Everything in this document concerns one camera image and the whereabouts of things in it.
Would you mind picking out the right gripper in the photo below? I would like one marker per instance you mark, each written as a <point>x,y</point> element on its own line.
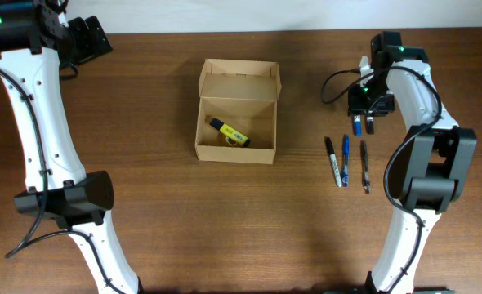
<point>356,107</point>

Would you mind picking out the black whiteboard marker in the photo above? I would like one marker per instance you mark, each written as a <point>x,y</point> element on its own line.
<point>370,129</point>

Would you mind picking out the blue whiteboard marker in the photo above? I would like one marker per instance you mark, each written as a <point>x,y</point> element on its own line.
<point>357,125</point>

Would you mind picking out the blue pen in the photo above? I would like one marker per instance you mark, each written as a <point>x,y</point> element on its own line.
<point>345,159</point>

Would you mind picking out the black pen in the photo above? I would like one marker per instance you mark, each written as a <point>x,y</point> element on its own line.
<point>366,179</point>

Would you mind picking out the black permanent marker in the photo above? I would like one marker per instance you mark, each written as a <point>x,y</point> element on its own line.
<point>333,161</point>

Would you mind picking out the cardboard box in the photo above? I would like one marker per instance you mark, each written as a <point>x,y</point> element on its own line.
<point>243,94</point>

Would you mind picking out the yellow highlighter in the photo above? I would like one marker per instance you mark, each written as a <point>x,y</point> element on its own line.
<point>230,132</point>

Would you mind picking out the yellow tape roll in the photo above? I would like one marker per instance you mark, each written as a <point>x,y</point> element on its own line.
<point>231,142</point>

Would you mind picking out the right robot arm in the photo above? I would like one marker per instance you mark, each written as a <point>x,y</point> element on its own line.
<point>427,171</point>

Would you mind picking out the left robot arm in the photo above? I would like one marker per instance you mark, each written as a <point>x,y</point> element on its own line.
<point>40,48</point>

